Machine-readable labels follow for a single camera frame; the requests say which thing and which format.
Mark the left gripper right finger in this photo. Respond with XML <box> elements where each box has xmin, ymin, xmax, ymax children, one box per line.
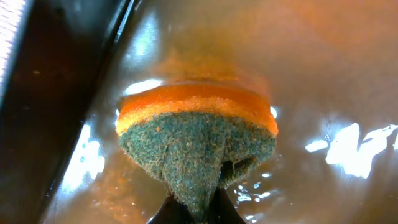
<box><xmin>207</xmin><ymin>188</ymin><xmax>245</xmax><ymax>224</ymax></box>

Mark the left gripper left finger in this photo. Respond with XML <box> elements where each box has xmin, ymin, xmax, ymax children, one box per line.
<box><xmin>148</xmin><ymin>195</ymin><xmax>193</xmax><ymax>224</ymax></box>

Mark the orange green scrub sponge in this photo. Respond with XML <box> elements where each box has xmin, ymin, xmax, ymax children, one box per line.
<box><xmin>116</xmin><ymin>83</ymin><xmax>278</xmax><ymax>223</ymax></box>

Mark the black rectangular water basin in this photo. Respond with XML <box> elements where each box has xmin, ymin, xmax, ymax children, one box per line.
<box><xmin>1</xmin><ymin>1</ymin><xmax>397</xmax><ymax>223</ymax></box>

